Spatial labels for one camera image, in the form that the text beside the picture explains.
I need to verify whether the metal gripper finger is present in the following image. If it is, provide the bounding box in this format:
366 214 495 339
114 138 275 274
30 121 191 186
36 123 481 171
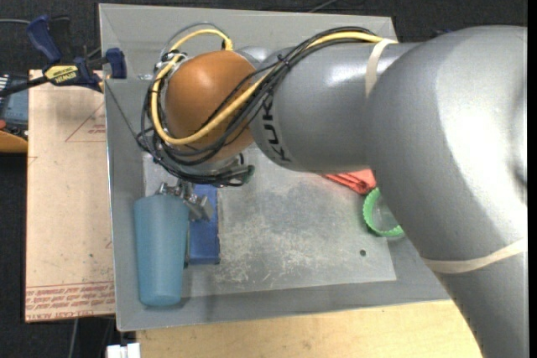
155 181 186 199
184 191 216 223

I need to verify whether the blue sponge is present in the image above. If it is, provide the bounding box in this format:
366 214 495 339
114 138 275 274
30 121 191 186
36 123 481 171
185 184 222 266

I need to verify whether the light blue plastic cup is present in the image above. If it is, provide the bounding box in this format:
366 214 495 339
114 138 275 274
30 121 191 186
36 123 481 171
133 194 191 308

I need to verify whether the grey metal bin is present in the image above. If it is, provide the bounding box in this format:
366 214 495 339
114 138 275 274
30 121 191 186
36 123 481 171
98 3 452 333

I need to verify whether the brown cardboard board, red print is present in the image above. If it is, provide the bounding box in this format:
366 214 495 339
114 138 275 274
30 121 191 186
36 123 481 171
24 69 117 324

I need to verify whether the red cloth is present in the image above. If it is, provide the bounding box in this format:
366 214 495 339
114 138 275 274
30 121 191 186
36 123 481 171
323 169 378 195

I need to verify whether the green plastic ring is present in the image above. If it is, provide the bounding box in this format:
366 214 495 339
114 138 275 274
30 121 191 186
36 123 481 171
362 186 406 239

